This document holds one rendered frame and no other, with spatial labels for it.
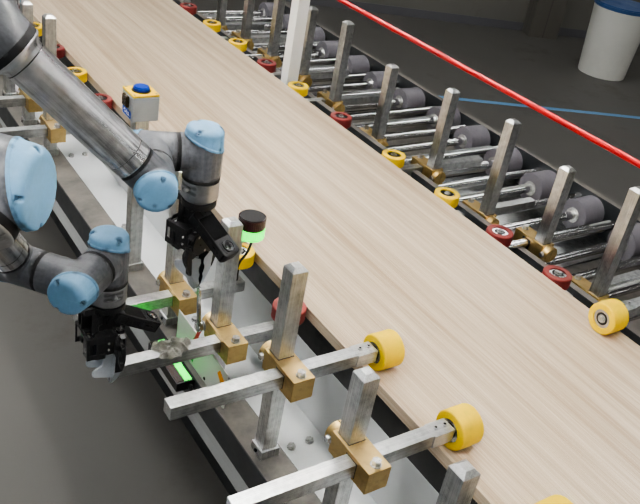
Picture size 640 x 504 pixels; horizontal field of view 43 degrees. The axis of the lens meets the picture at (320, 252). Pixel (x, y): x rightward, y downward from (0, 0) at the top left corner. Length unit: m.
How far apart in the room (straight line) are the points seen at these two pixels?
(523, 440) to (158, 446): 1.42
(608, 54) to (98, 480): 6.00
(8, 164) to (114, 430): 1.82
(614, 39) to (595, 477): 6.14
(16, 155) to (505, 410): 1.11
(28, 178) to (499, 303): 1.31
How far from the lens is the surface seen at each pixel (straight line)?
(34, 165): 1.13
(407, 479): 1.76
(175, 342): 1.79
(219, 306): 1.82
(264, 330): 1.88
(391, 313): 1.95
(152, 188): 1.42
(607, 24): 7.58
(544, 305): 2.16
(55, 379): 3.04
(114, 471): 2.72
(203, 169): 1.58
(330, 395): 1.92
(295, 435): 1.99
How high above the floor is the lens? 1.98
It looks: 31 degrees down
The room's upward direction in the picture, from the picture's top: 11 degrees clockwise
